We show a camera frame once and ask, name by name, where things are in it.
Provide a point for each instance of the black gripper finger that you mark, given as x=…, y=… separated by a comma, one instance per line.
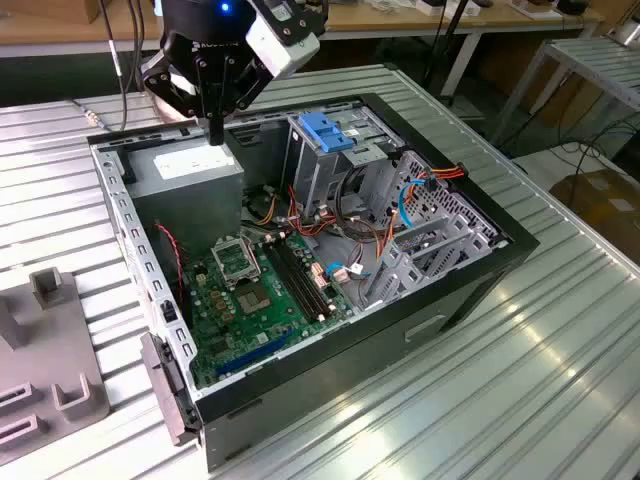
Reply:
x=206, y=102
x=222, y=100

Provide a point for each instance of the perforated metal disk bay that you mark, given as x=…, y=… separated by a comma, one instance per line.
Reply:
x=450, y=250

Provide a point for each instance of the grey power supply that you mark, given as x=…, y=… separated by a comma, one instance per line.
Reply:
x=190, y=200

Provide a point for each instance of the blue plastic drive latch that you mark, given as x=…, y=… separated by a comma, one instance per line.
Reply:
x=325, y=132

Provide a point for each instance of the grey metal drive cage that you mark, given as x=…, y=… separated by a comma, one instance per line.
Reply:
x=320, y=175

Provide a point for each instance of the black case fan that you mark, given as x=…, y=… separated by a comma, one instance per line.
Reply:
x=165, y=270

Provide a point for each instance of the wooden desk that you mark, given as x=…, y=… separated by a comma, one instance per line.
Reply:
x=390, y=20

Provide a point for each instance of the black RAM slot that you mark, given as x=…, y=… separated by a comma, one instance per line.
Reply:
x=312, y=280
x=292, y=280
x=305, y=280
x=299, y=280

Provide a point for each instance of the small white box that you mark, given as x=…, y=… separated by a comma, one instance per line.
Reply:
x=432, y=7

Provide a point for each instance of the green motherboard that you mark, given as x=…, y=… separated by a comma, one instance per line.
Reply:
x=220, y=345

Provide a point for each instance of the blue expansion slot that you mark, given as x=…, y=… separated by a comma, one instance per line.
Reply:
x=250, y=357

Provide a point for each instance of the grey parts rack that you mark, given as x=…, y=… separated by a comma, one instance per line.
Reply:
x=50, y=350

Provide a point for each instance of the black PC case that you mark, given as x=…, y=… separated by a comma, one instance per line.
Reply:
x=350, y=380

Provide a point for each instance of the slatted metal side table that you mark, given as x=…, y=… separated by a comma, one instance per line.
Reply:
x=600, y=65

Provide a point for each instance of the flat cardboard box white label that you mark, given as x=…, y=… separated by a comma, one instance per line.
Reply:
x=600, y=210

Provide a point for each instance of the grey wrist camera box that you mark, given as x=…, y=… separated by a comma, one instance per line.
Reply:
x=295, y=50

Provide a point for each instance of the grey card retainer bracket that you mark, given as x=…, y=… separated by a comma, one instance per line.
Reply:
x=160, y=380

